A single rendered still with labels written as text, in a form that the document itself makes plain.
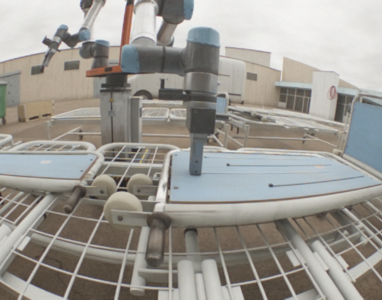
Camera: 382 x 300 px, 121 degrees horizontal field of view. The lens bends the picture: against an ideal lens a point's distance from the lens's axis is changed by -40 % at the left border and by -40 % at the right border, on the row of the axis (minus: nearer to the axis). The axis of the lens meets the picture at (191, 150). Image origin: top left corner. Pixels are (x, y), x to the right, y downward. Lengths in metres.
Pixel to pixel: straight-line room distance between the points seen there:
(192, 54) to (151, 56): 0.12
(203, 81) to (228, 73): 7.77
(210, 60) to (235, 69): 7.92
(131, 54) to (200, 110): 0.23
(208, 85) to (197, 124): 0.09
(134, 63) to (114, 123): 0.80
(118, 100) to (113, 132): 0.22
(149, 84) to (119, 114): 6.30
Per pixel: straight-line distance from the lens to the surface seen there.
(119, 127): 1.21
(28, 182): 0.57
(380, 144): 1.16
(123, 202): 0.28
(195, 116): 0.34
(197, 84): 0.37
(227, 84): 8.08
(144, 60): 0.46
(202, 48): 0.39
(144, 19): 0.60
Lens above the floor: 0.75
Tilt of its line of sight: 18 degrees down
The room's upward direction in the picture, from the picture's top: 4 degrees clockwise
